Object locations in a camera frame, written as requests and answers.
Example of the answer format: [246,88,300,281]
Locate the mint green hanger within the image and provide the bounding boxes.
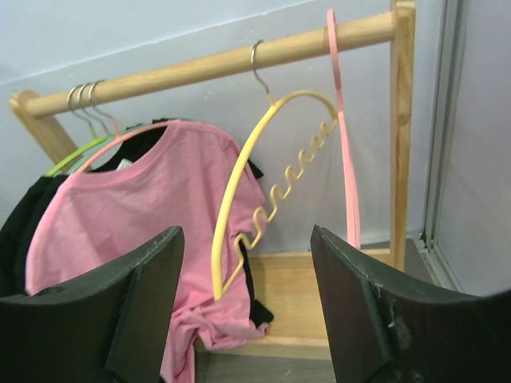
[63,80,113,166]

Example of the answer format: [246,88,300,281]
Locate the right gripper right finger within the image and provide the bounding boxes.
[311,227,510,382]

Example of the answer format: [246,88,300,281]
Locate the pink t shirt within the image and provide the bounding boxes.
[25,120,273,382]

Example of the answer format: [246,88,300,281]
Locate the black t shirt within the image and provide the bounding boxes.
[0,117,275,326]

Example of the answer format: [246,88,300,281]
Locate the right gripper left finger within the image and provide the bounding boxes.
[1,227,184,382]

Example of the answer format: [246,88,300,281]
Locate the yellow hanger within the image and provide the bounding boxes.
[211,40,339,302]

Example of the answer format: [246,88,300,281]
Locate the pink plastic hanger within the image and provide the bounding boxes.
[327,10,361,249]

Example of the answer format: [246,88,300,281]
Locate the lime green hanger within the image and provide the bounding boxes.
[45,82,110,177]

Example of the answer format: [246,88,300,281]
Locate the wooden clothes rack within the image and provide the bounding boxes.
[10,1,416,359]

